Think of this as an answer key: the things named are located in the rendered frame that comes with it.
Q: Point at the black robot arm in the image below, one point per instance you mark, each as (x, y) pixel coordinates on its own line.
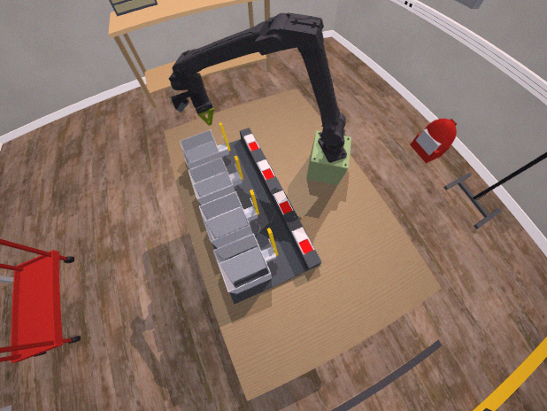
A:
(288, 31)

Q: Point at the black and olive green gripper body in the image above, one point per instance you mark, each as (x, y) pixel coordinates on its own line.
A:
(205, 100)

